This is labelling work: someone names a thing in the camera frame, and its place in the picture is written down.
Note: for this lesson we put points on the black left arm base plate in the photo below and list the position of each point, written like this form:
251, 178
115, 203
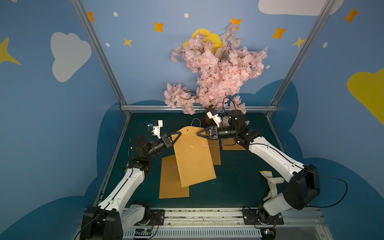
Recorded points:
152, 217

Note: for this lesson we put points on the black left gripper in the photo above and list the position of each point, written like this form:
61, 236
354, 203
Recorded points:
166, 141

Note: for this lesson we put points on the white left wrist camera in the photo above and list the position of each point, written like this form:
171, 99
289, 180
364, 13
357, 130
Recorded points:
155, 128

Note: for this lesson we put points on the aluminium right corner post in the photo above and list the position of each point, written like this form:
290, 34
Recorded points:
311, 37

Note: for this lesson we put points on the white yellow cloth strip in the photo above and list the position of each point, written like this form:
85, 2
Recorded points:
272, 184

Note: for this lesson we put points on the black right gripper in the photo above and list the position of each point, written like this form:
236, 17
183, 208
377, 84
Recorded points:
213, 132

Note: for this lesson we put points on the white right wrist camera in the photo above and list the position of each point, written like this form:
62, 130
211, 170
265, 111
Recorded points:
213, 118

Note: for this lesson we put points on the brown kraft file bag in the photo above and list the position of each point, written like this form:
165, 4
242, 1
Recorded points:
231, 145

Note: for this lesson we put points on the left circuit board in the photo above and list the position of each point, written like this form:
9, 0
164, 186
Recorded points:
143, 233

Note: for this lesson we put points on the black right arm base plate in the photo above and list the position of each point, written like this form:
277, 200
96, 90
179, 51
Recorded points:
260, 217

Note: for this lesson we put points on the aluminium front rail frame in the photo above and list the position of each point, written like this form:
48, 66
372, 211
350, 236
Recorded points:
228, 224

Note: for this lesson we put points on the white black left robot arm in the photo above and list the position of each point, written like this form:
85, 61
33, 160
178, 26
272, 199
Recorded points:
108, 220

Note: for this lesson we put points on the right circuit board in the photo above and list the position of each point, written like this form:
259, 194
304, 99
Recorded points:
268, 234

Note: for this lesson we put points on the circuit board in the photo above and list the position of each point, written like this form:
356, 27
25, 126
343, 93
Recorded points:
268, 234
143, 233

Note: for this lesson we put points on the brown kraft envelope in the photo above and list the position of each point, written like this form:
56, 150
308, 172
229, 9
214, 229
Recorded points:
170, 182
214, 146
193, 156

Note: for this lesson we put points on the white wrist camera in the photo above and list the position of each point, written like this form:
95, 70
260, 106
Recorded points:
213, 118
155, 128

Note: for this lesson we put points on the pink cherry blossom tree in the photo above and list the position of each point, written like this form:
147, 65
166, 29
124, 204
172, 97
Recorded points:
224, 66

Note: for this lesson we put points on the aluminium corner post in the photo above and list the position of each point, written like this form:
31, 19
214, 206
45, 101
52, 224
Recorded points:
87, 24
311, 37

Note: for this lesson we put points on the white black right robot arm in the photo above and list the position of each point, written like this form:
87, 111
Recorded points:
303, 181

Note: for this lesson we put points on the aluminium left corner post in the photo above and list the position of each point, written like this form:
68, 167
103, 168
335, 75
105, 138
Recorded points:
87, 24

